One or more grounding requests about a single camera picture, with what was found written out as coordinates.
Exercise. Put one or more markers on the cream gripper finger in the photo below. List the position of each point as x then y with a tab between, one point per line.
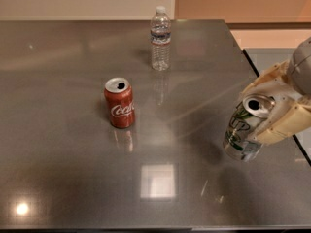
287	118
278	82

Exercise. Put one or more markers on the silver green 7up can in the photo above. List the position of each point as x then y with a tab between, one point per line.
249	114

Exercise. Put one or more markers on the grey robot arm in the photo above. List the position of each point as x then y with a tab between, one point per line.
302	57

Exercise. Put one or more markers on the red Coca-Cola can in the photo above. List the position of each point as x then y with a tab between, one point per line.
119	99

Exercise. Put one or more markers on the clear plastic water bottle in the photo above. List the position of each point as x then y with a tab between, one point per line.
160	34

